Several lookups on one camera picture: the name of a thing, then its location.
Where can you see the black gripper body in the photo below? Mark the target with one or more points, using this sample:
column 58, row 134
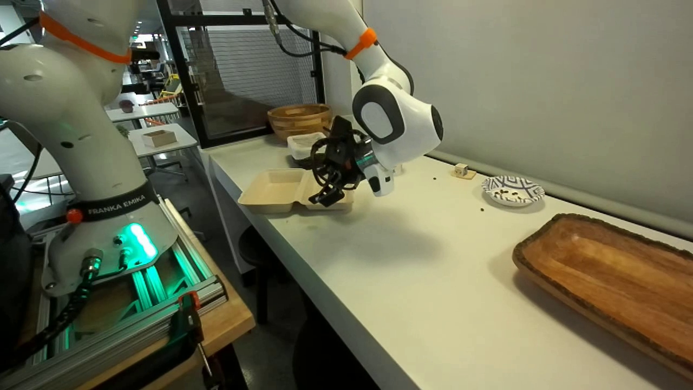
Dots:
column 334, row 159

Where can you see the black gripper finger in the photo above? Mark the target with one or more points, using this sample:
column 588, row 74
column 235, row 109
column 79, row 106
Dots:
column 328, row 198

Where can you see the beige clamshell take-away food box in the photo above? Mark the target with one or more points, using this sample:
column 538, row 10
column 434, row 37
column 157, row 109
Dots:
column 284, row 190

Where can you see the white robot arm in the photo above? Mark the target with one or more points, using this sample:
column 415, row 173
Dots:
column 58, row 89

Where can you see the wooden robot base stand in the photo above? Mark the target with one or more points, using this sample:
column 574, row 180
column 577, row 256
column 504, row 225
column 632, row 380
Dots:
column 146, row 330

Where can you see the round wooden bowl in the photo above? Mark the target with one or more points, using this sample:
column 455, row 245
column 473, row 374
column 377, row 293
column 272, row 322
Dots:
column 299, row 119

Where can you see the small tan wooden block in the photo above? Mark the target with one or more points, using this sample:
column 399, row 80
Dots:
column 463, row 171

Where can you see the small patterned ceramic dish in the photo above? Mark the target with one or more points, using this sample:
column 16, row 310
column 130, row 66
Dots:
column 511, row 190

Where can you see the background white table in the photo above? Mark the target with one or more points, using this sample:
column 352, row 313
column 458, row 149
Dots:
column 157, row 128

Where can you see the rectangular wooden tray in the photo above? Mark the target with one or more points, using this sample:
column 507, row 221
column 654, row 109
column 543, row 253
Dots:
column 629, row 284

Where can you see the black metal frame cabinet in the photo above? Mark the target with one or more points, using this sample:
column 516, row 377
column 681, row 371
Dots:
column 236, row 62

